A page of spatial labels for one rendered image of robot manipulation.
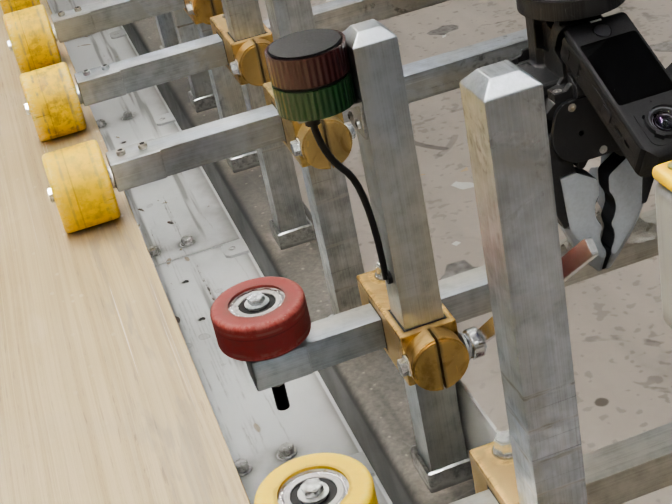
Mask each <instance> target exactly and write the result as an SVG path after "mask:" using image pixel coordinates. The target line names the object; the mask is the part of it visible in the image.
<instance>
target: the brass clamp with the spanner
mask: <svg viewBox="0 0 672 504"><path fill-rule="evenodd" d="M375 272H376V269H375V270H372V271H369V272H366V273H363V274H360V275H357V277H356V279H357V284H358V289H359V294H360V298H361V303H362V306H363V305H366V304H369V303H370V304H371V306H372V307H373V308H374V310H375V311H376V313H377V314H378V316H379V317H380V318H381V322H382V327H383V332H384V337H385V342H386V348H384V349H385V351H386V352H387V354H388V355H389V357H390V358H391V360H392V361H393V363H394V364H395V366H396V367H397V369H398V370H399V372H400V374H401V375H402V376H403V378H404V379H405V381H406V382H407V384H408V385H409V386H412V385H415V384H417V385H418V386H420V387H421V388H423V389H425V390H429V391H440V390H444V386H445V388H446V389H447V388H449V387H451V386H453V385H454V384H455V383H457V382H458V381H459V380H460V379H461V378H462V376H463V375H464V374H465V372H466V370H467V368H468V364H469V353H468V350H467V348H466V346H465V345H464V344H463V342H462V341H461V340H460V339H459V336H458V330H457V324H456V320H455V318H454V317H453V316H452V315H451V313H450V312H449V311H448V310H447V308H446V307H445V306H444V305H443V303H442V308H443V314H444V318H441V319H438V320H435V321H432V322H429V323H426V324H423V325H420V326H417V327H414V328H411V329H408V330H404V328H403V327H402V326H401V324H400V323H399V322H398V320H397V319H396V317H395V316H394V315H393V313H392V312H391V309H390V304H389V298H388V293H387V288H386V283H385V280H379V279H377V278H376V277H375Z"/></svg>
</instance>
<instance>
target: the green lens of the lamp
mask: <svg viewBox="0 0 672 504"><path fill-rule="evenodd" d="M271 85H272V83H271ZM272 90H273V94H274V99H275V103H276V108H277V112H278V115H279V116H280V117H282V118H283V119H286V120H290V121H299V122H304V121H315V120H320V119H325V118H328V117H331V116H334V115H337V114H339V113H341V112H343V111H345V110H347V109H348V108H350V107H351V106H352V105H353V104H354V103H355V101H356V98H357V96H356V91H355V85H354V80H353V75H352V69H351V68H350V70H349V72H348V74H347V75H346V77H345V78H343V79H342V80H341V81H339V82H337V83H335V84H333V85H331V86H329V87H326V88H323V89H319V90H315V91H310V92H300V93H291V92H284V91H281V90H279V89H277V88H276V87H275V86H273V85H272Z"/></svg>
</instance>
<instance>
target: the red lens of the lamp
mask: <svg viewBox="0 0 672 504"><path fill-rule="evenodd" d="M334 31H337V30H334ZM337 32H338V33H340V34H341V35H342V38H343V39H342V41H341V43H340V44H339V45H338V46H337V47H334V49H332V50H330V51H327V52H325V53H323V54H320V55H317V56H315V57H314V56H313V57H311V58H309V57H308V58H306V59H305V58H304V59H300V60H299V59H298V60H296V59H295V60H279V59H274V58H272V57H271V56H270V55H269V54H267V53H268V49H269V47H270V45H271V44H272V43H273V42H272V43H271V44H269V45H268V46H267V47H266V49H265V51H264V54H265V59H266V63H267V68H268V72H269V77H270V81H271V83H272V85H273V86H275V87H277V88H280V89H285V90H303V89H310V88H315V87H319V86H323V85H326V84H329V83H331V82H334V81H336V80H338V79H340V78H341V77H343V76H344V75H345V74H347V73H348V71H349V70H350V68H351V64H350V59H349V53H348V48H347V43H346V37H345V35H344V34H343V33H342V32H340V31H337ZM341 35H340V36H341Z"/></svg>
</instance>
